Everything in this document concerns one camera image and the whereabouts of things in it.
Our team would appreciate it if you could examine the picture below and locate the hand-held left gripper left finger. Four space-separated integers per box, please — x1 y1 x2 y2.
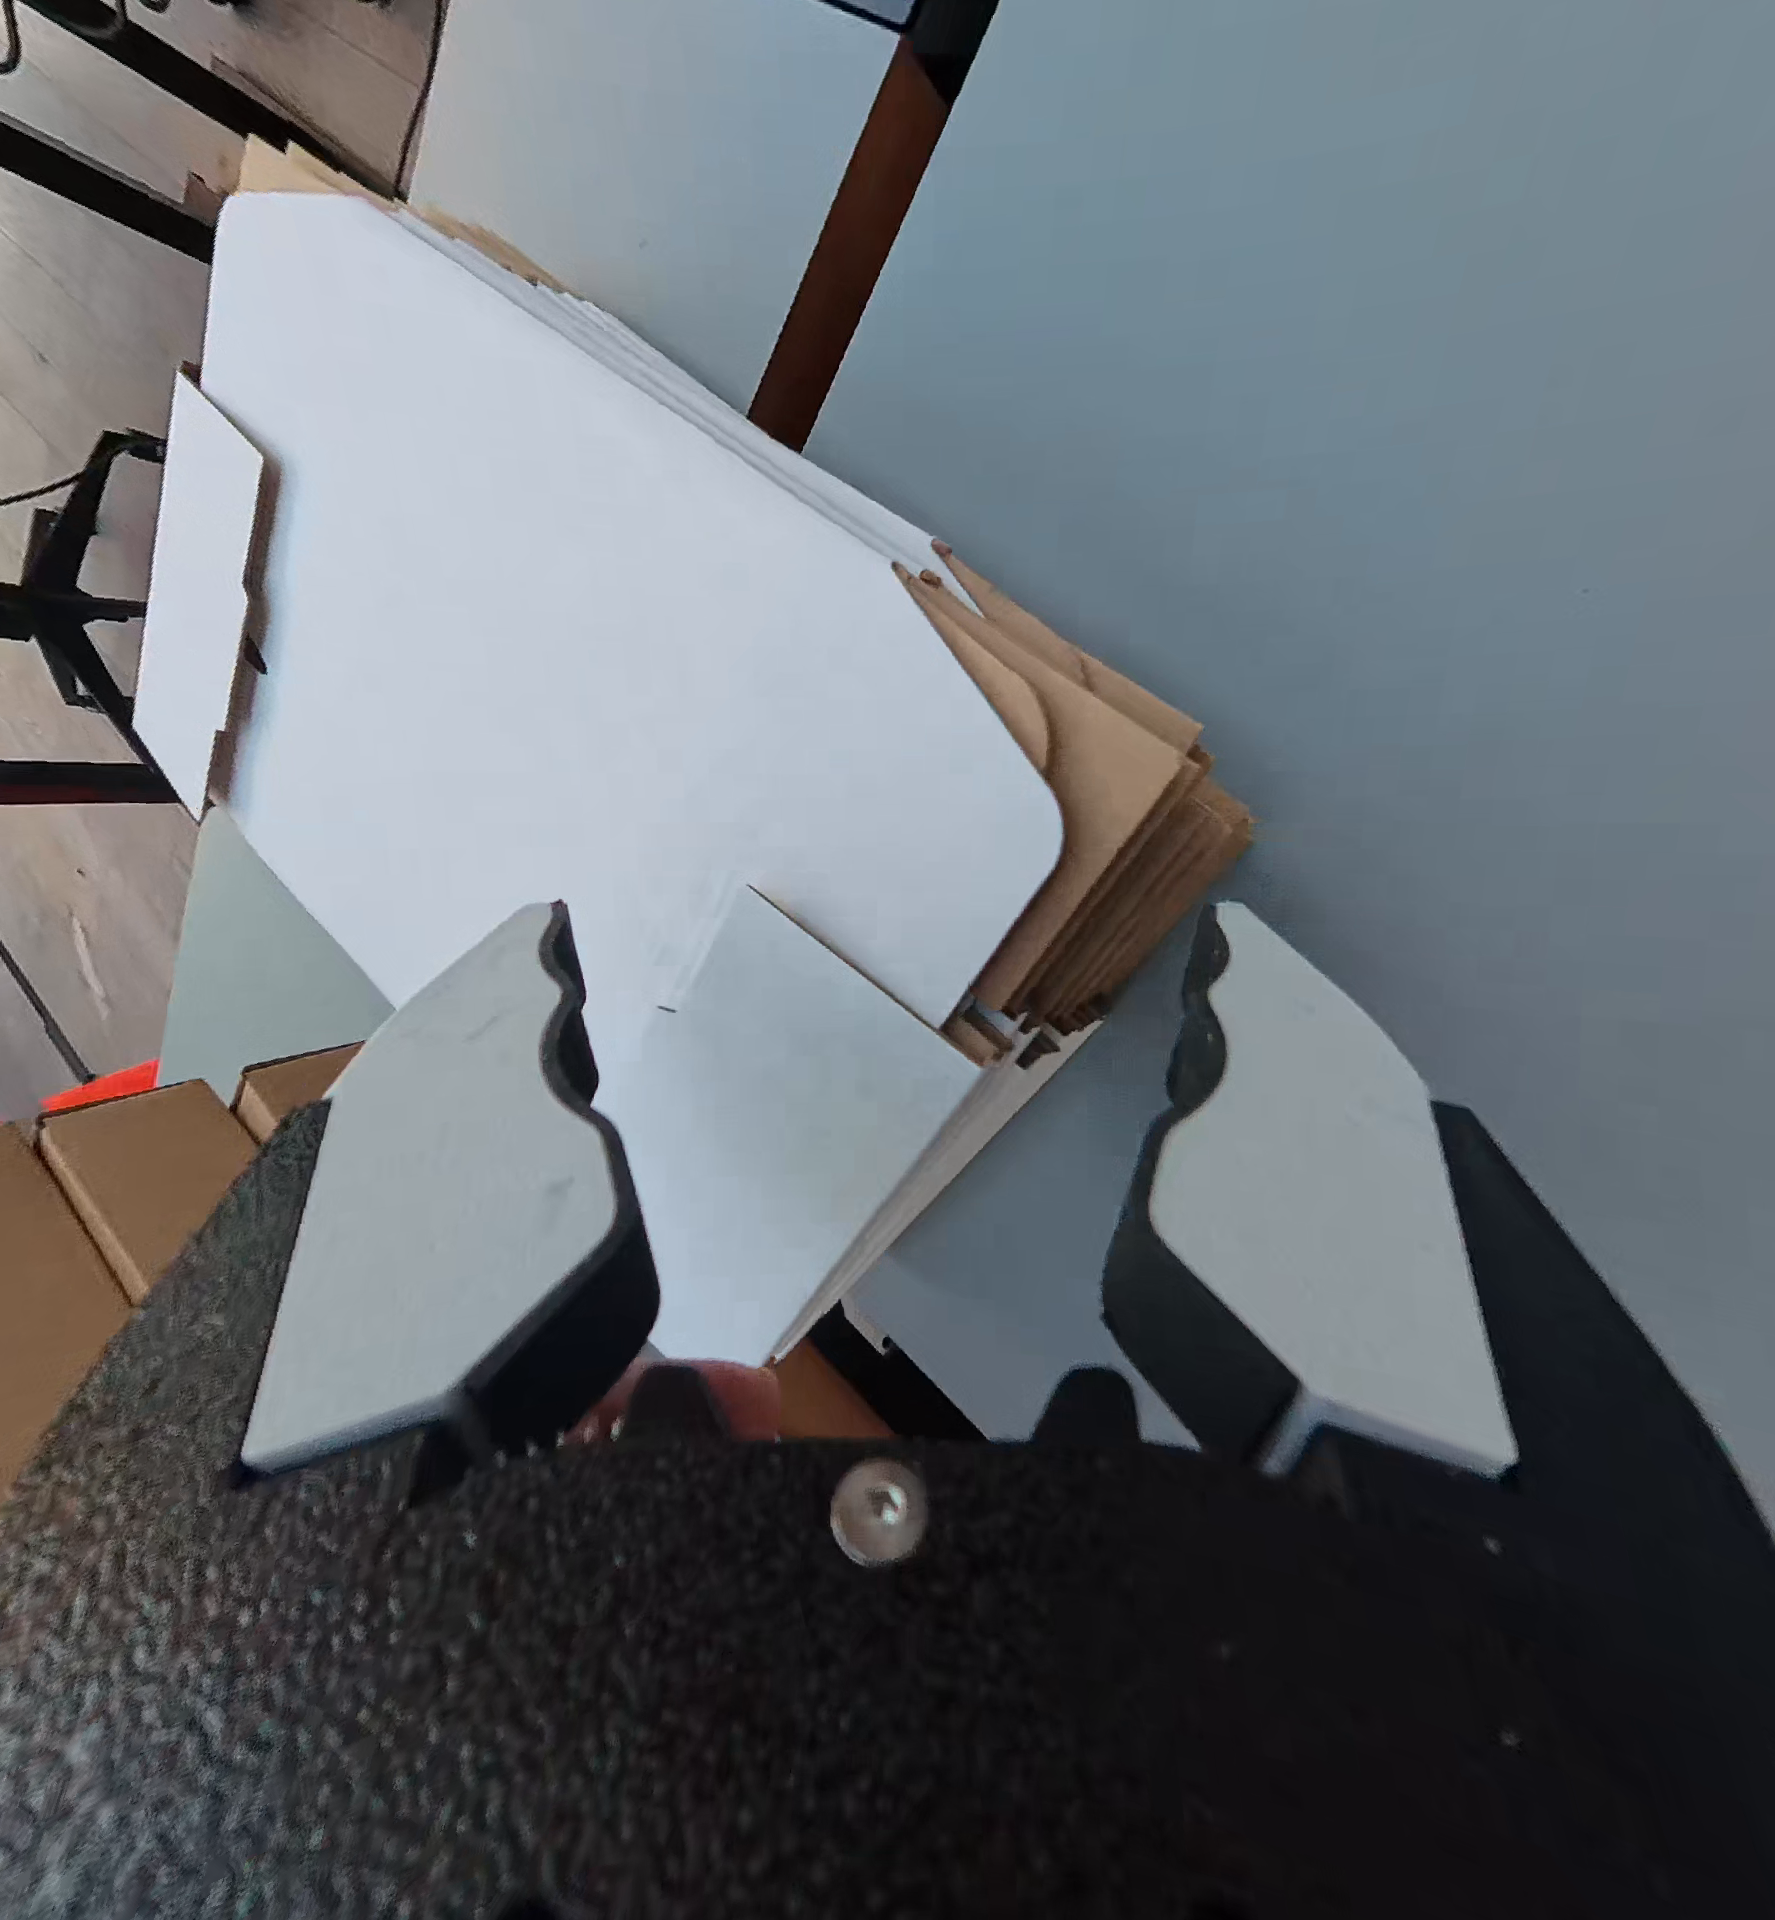
238 901 660 1474

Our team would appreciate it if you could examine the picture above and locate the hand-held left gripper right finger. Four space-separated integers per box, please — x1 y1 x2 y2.
1100 901 1520 1480

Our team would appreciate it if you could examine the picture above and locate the stack of cardboard sheets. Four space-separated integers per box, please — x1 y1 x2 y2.
182 136 1259 1070

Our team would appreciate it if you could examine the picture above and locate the white cardboard box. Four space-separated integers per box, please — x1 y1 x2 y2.
130 187 1106 1369

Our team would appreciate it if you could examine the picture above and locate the red plastic object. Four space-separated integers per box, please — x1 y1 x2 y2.
0 1056 164 1137

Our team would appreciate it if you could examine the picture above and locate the black tripod stand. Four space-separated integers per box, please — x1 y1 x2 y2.
0 427 186 812

